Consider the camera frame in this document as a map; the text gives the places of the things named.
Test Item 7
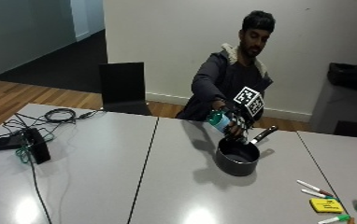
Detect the red capped white marker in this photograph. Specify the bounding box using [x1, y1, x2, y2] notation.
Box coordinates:
[295, 179, 335, 198]

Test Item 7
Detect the grey bin with black bag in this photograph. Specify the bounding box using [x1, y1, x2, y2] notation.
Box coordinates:
[308, 62, 357, 134]

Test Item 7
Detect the black electronic box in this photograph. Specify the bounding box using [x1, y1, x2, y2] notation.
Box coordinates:
[22, 127, 51, 165]

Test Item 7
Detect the black power adapter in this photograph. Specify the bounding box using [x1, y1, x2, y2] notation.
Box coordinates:
[0, 135, 26, 151]

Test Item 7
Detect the the person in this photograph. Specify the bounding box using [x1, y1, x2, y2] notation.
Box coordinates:
[175, 10, 276, 122]

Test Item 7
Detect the black saucepan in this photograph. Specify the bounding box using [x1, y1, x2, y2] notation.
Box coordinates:
[215, 125, 279, 177]

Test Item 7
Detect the white marker cube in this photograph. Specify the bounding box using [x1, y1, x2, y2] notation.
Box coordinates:
[232, 86, 266, 118]

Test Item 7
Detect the green cable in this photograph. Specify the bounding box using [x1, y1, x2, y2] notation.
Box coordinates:
[14, 130, 54, 164]

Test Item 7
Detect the black chair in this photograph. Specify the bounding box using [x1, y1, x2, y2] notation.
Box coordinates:
[98, 62, 152, 117]

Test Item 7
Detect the dark chair back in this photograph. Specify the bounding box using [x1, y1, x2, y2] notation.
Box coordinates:
[332, 119, 357, 140]

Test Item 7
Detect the long black cable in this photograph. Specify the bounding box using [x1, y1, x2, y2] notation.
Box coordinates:
[27, 152, 54, 224]

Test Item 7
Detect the coiled black cable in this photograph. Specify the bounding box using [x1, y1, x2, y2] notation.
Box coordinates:
[43, 107, 100, 123]

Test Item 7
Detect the yellow sticky note pad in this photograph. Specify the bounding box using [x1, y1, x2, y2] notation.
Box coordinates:
[308, 198, 344, 215]

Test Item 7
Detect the green capped white marker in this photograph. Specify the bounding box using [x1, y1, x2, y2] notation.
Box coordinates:
[316, 214, 351, 224]
[299, 189, 339, 201]

